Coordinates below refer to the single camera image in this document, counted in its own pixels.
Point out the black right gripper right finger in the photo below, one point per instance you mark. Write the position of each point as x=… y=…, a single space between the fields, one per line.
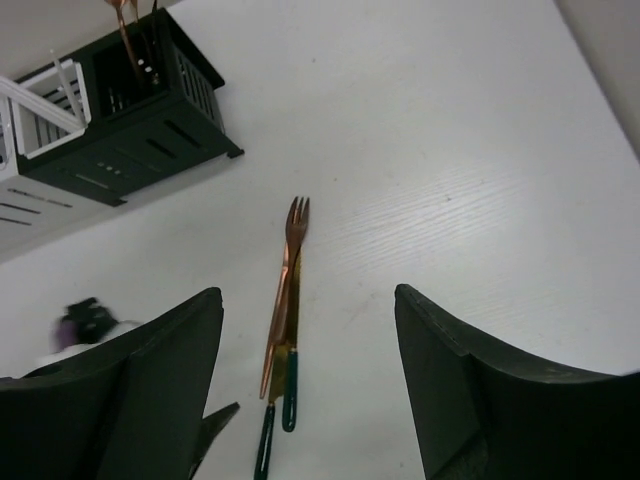
x=484 y=409

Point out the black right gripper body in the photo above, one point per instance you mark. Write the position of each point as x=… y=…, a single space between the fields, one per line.
x=210 y=427

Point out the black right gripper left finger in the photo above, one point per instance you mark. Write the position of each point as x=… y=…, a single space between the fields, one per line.
x=129 y=408

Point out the gold knife green handle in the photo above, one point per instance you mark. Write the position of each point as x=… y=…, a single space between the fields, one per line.
x=276 y=391

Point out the small copper fork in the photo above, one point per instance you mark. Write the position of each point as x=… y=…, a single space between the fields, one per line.
x=295 y=229

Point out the white chopstick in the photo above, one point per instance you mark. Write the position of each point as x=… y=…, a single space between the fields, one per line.
x=67 y=88
x=39 y=105

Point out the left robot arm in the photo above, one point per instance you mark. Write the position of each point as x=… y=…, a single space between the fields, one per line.
x=85 y=325

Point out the white bin in black caddy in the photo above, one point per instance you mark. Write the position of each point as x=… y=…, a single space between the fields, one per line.
x=33 y=134

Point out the white utensil caddy frame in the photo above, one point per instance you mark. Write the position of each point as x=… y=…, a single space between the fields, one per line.
x=31 y=209

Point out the black utensil caddy frame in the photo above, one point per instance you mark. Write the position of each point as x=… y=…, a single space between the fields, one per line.
x=151 y=141

